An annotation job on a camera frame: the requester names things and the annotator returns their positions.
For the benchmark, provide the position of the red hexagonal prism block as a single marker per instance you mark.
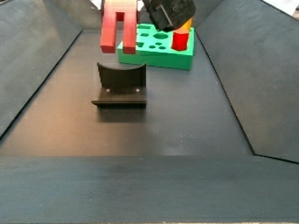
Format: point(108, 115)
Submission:
point(179, 41)

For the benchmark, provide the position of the yellow star prism block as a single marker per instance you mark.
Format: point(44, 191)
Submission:
point(186, 27)

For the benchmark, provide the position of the green foam shape board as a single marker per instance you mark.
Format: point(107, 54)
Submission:
point(153, 49)

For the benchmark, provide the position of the red double-square block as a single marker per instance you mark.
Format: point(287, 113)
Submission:
point(120, 12)

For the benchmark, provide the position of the black curved holder stand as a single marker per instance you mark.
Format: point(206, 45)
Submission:
point(121, 86)

